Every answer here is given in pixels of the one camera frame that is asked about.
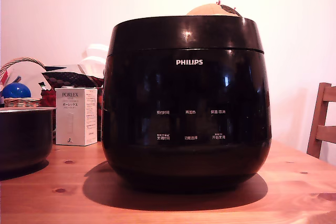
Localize white folded paper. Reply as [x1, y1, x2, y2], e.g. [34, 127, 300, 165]
[78, 44, 110, 76]

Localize black rice cooker lid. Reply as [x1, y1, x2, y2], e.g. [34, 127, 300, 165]
[106, 15, 265, 57]

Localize black inner cooking pot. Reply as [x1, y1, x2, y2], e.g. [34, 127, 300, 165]
[0, 106, 56, 173]

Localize blue ball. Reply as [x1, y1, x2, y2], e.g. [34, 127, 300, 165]
[1, 82, 32, 99]

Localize white Porlex box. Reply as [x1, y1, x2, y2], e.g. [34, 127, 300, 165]
[54, 87, 98, 146]

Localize red knitted cloth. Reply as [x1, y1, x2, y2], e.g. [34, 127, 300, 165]
[40, 88, 56, 108]

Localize wooden chair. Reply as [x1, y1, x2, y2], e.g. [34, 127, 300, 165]
[306, 82, 336, 159]

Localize tan domed hat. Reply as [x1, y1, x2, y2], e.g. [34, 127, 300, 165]
[186, 2, 243, 18]

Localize black Philips rice cooker body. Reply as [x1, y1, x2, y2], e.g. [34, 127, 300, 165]
[101, 47, 272, 192]

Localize woven wicker basket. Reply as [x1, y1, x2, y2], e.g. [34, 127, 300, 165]
[0, 56, 48, 108]

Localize dark dotted fabric bag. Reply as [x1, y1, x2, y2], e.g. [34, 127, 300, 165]
[41, 66, 105, 89]

